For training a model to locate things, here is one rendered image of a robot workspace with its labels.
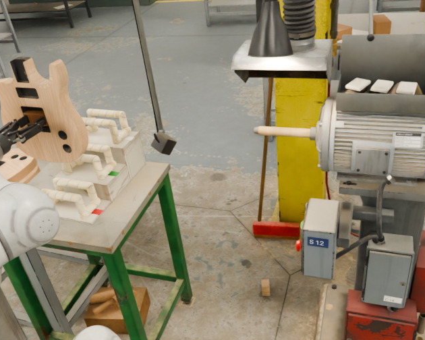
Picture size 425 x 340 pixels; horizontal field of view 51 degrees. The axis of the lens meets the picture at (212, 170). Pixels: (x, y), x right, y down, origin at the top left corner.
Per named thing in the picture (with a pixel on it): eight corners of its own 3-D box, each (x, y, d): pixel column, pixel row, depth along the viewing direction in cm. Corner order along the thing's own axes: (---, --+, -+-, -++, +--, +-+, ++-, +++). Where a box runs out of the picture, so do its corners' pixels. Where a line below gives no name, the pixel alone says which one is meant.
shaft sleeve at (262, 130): (309, 137, 154) (310, 137, 157) (310, 128, 153) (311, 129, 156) (258, 134, 159) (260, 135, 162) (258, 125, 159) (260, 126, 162)
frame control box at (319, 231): (379, 253, 157) (387, 194, 143) (378, 301, 141) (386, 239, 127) (308, 243, 165) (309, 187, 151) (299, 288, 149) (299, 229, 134)
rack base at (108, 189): (131, 181, 201) (127, 163, 196) (112, 203, 188) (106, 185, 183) (80, 174, 210) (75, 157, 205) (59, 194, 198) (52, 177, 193)
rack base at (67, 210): (112, 202, 189) (111, 200, 188) (92, 225, 177) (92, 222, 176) (59, 193, 198) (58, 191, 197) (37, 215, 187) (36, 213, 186)
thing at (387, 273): (403, 289, 168) (426, 168, 138) (404, 312, 160) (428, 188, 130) (361, 282, 173) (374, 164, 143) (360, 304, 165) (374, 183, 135)
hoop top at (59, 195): (84, 199, 177) (83, 193, 175) (79, 204, 174) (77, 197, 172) (44, 192, 184) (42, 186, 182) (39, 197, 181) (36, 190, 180)
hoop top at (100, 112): (127, 116, 199) (125, 109, 197) (123, 120, 196) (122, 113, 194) (90, 113, 206) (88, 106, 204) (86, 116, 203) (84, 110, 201)
